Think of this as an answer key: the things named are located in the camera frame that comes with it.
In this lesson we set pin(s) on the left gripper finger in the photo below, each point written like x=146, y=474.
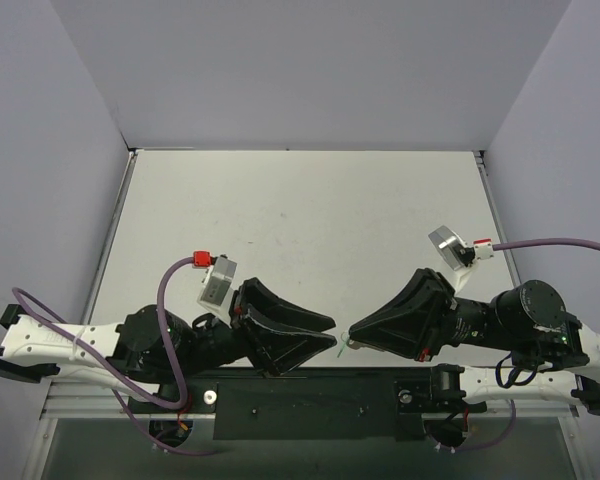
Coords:
x=275, y=353
x=253, y=293

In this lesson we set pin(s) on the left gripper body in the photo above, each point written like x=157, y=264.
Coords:
x=243, y=320

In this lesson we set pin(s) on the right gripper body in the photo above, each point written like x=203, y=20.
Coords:
x=443, y=316

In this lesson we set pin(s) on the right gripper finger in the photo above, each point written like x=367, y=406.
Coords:
x=403, y=300
x=403, y=332

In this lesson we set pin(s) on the green key tag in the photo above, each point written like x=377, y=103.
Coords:
x=342, y=347

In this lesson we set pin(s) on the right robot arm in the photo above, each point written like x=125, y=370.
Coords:
x=553, y=355

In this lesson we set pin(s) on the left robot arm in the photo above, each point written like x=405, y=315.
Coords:
x=152, y=362

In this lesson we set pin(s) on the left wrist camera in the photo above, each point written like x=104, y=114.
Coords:
x=217, y=281

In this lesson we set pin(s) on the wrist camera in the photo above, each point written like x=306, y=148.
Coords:
x=455, y=252
x=217, y=281

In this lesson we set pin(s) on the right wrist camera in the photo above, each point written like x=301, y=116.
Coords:
x=455, y=252

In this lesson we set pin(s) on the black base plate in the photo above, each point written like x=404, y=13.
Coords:
x=329, y=403

